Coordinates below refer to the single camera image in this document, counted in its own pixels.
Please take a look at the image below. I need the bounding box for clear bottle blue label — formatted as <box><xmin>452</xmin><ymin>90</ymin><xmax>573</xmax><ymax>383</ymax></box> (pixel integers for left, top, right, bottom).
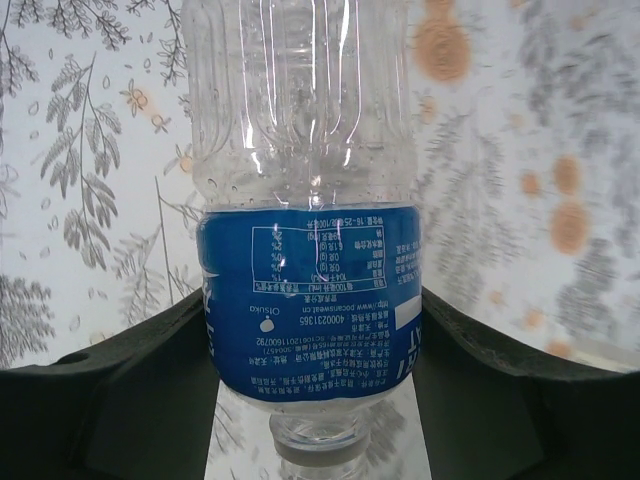
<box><xmin>181</xmin><ymin>0</ymin><xmax>427</xmax><ymax>466</ymax></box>

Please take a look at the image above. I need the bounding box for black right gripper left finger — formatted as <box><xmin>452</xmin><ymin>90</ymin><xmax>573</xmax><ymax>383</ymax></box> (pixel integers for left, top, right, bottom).
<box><xmin>0</xmin><ymin>287</ymin><xmax>224</xmax><ymax>480</ymax></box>

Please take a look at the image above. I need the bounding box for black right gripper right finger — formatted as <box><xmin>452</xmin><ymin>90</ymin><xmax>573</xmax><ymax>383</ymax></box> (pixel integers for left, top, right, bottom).
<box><xmin>413</xmin><ymin>288</ymin><xmax>640</xmax><ymax>480</ymax></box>

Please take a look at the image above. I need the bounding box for floral patterned tablecloth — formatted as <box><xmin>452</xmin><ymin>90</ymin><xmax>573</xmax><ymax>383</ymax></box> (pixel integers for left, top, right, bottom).
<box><xmin>0</xmin><ymin>0</ymin><xmax>640</xmax><ymax>375</ymax></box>

